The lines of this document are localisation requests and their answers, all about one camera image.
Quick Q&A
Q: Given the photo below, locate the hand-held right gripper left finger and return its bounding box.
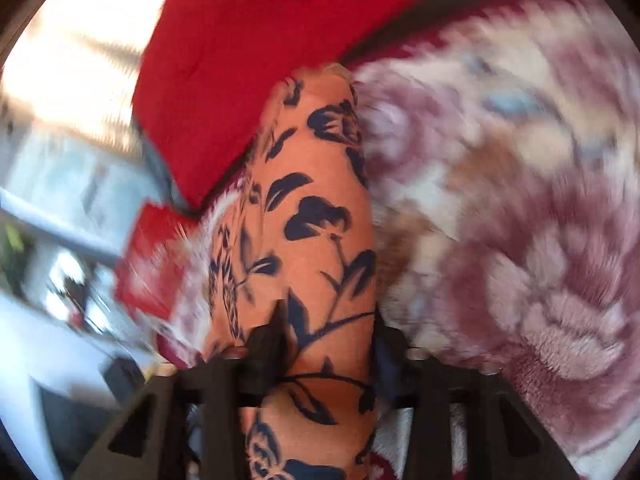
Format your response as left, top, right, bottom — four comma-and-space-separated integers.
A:
70, 300, 301, 480

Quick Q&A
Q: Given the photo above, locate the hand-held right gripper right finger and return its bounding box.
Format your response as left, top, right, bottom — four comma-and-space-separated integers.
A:
372, 310, 556, 480

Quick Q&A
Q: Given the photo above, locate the red cloth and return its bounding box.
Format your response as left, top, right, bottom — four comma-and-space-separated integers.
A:
132, 0, 501, 211

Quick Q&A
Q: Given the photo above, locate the sheer window curtain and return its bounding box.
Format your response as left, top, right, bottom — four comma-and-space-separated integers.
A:
0, 0, 168, 161

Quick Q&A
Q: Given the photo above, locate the maroon floral blanket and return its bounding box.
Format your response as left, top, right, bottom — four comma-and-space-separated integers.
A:
160, 0, 640, 480

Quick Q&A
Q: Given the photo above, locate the white cabinet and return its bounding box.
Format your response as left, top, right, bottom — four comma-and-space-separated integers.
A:
0, 142, 168, 261

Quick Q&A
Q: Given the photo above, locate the orange floral garment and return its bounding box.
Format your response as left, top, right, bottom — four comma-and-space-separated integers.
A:
202, 62, 378, 480

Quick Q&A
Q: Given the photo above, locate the red patterned bag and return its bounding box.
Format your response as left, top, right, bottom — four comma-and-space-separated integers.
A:
115, 202, 188, 311

